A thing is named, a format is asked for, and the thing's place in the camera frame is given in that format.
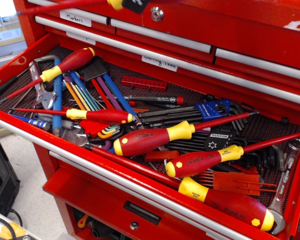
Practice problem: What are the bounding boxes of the red yellow Wiha screwdriver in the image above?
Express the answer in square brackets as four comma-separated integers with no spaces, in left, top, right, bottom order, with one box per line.
[16,0,149,15]

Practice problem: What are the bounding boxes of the red tool chest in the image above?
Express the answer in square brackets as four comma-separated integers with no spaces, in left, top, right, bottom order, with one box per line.
[0,0,300,240]

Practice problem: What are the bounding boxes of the red yellow screwdriver center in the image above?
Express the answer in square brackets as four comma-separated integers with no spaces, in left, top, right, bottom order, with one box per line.
[113,111,259,157]

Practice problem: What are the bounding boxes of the black precision screwdriver red cap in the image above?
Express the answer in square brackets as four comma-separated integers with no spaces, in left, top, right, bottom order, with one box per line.
[98,95,184,106]

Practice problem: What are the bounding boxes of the red plastic bit holder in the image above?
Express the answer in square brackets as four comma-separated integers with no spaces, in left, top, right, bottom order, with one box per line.
[121,76,168,92]

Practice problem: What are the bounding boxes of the small coloured hex key set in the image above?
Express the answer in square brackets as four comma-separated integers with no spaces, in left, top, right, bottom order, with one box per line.
[79,119,126,141]

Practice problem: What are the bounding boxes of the slim red yellow screwdriver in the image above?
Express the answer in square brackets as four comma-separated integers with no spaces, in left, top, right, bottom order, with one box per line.
[10,108,133,125]

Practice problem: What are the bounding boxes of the red yellow screwdriver right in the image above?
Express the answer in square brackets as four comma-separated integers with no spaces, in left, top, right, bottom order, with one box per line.
[165,132,300,178]

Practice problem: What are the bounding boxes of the blue hex key holder set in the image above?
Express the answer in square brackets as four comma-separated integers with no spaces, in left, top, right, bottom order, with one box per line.
[137,98,250,128]

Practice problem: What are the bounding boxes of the white label Cutting Tools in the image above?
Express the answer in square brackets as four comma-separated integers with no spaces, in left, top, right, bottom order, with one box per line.
[141,55,178,72]

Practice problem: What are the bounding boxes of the rainbow coloured hex key set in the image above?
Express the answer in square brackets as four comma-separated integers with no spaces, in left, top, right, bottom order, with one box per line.
[68,56,142,126]

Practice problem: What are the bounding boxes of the black Tekton torx key set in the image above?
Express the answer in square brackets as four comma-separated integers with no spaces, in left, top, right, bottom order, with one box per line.
[165,127,286,172]

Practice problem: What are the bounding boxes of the red yellow screwdriver upper left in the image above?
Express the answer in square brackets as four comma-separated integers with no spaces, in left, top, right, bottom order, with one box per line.
[0,47,95,104]

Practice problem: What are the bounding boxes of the small blue precision screwdriver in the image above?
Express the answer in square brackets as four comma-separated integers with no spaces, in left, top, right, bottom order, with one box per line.
[10,114,51,131]

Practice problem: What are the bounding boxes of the silver round lock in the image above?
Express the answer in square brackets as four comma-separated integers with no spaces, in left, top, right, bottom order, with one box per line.
[150,6,165,22]

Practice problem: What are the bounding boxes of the open red drawer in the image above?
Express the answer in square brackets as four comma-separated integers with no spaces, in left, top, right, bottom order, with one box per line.
[0,27,300,240]

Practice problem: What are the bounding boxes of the silver pliers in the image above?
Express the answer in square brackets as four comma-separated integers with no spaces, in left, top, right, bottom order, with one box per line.
[28,58,56,110]

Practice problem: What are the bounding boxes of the red feeler gauge holder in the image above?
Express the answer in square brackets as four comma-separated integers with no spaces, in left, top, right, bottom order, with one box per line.
[197,171,278,196]

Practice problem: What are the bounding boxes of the white label Markers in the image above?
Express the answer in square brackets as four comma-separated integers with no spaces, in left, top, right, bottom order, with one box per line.
[59,11,92,27]

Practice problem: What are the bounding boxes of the large red yellow screwdriver front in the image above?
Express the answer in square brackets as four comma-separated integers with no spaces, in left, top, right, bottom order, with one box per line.
[84,143,275,232]

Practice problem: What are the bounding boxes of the silver combination wrench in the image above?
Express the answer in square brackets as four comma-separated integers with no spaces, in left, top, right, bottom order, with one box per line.
[268,138,300,235]

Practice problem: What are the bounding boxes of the black box on floor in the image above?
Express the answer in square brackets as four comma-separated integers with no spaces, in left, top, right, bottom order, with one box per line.
[0,143,20,216]

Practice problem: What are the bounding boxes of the blue cylindrical tool handle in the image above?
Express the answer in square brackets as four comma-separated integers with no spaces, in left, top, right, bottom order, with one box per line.
[52,58,63,137]

